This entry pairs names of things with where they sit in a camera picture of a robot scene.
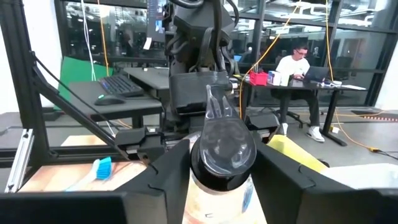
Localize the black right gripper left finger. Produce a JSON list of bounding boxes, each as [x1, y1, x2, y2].
[[116, 139, 192, 224]]

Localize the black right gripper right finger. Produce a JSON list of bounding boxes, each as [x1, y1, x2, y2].
[[252, 142, 379, 224]]

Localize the blue dish brush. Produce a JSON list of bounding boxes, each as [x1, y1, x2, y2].
[[64, 156, 113, 192]]

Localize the clear pump bottle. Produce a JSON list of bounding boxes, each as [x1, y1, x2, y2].
[[182, 84, 269, 224]]

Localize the yellow plastic bin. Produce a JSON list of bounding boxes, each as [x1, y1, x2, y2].
[[266, 134, 329, 174]]

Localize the clear plastic bin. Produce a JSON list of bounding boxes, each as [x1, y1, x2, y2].
[[320, 163, 398, 190]]

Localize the dark keyboard desk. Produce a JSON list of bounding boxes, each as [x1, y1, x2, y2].
[[67, 80, 165, 129]]

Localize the black computer mouse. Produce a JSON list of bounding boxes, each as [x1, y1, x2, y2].
[[94, 95, 126, 106]]

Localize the black office desk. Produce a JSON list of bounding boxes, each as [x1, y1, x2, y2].
[[241, 77, 368, 147]]

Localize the black keyboard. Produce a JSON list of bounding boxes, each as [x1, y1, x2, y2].
[[98, 74, 146, 98]]

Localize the white containers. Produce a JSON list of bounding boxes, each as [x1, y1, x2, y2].
[[267, 70, 290, 87]]

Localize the red box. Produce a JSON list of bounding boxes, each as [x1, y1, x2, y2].
[[249, 70, 269, 86]]

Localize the dark laptop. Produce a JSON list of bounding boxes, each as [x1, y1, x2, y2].
[[303, 65, 330, 83]]

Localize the person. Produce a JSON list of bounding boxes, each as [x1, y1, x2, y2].
[[270, 45, 326, 143]]

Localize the green board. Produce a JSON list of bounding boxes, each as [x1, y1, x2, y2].
[[54, 55, 114, 110]]

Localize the silver aluminium extrusion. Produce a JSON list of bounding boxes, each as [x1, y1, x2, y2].
[[4, 129, 35, 194]]

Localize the dark computer monitor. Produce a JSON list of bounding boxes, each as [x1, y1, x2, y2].
[[146, 0, 169, 43]]

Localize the orange hanging cable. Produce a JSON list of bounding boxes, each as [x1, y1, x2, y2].
[[238, 0, 299, 119], [96, 0, 110, 77], [324, 0, 379, 153]]

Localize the white hanging cable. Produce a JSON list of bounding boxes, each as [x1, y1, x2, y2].
[[80, 0, 97, 82]]

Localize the black camera mast frame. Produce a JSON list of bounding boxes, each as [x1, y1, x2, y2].
[[0, 0, 131, 162]]

